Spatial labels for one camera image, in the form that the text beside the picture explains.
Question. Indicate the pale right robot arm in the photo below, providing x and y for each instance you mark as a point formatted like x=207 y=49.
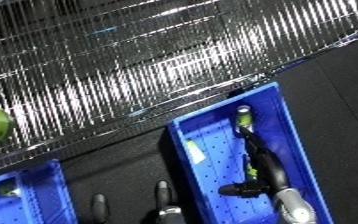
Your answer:
x=294 y=208

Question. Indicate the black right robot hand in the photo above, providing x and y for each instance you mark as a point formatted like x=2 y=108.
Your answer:
x=273 y=170

